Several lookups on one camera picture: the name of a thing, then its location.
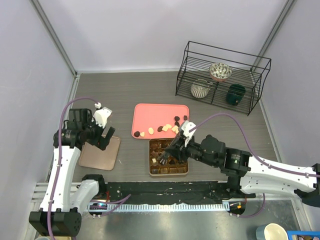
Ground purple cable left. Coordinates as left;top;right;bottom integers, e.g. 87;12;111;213
47;97;132;240

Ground white oval chocolate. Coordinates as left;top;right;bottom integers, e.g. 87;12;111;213
148;127;154;135

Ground dark green mug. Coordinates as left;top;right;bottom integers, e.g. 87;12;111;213
226;84;246;106

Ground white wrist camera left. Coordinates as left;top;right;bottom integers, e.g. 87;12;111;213
92;102;113;129

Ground dark heart chocolate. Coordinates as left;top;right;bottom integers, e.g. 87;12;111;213
134;131;140;138

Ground blue box corner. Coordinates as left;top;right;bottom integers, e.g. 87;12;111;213
287;230;320;240

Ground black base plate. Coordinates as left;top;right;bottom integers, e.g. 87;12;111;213
106;181;256;205

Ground black wire rack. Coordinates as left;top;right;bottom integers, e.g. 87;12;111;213
175;40;272;116

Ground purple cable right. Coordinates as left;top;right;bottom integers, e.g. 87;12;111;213
189;112;320;218

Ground gold chocolate box with tray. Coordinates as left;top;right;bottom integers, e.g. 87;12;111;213
148;138;189;177

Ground dark square chocolate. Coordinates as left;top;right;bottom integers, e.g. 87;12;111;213
151;168;159;174

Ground striped ceramic cup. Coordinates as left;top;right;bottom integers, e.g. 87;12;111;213
190;78;213;99

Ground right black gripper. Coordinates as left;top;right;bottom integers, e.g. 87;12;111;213
165;134;219;168

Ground metal tongs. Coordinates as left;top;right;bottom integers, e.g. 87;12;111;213
157;153;169;165

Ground pink plastic tray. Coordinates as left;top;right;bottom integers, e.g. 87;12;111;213
131;103;190;140

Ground purple cable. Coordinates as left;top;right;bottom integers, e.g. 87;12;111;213
47;97;132;240
189;112;320;218

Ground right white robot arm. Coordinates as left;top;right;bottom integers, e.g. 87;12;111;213
151;130;320;207

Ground rose gold tin lid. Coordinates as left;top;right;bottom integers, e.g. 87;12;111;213
78;136;121;171

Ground floral ceramic bowl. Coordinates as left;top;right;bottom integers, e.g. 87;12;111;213
209;62;232;82

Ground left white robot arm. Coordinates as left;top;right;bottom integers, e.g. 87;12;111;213
28;107;115;238

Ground white bowl bottom right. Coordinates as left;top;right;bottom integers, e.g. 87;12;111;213
256;223;289;240

